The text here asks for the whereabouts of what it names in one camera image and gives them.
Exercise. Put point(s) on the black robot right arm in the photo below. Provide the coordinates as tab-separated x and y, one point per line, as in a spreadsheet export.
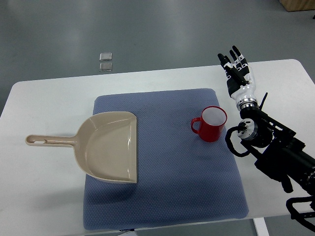
279	155

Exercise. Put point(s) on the beige plastic dustpan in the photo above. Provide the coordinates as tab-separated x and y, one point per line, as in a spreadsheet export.
105	146

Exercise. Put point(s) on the blue fabric mat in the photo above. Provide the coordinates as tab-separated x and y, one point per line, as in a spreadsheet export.
181	178

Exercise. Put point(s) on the white table leg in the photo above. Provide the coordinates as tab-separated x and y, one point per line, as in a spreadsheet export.
260	227

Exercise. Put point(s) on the red cup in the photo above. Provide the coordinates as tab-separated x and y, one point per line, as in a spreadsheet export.
210	124

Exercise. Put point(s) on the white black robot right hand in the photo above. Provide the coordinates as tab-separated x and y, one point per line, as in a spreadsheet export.
240	79

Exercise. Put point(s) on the wooden box corner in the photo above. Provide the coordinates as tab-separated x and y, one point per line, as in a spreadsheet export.
298	5

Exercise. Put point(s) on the upper grey floor plate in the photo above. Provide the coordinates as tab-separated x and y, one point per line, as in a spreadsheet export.
107	56

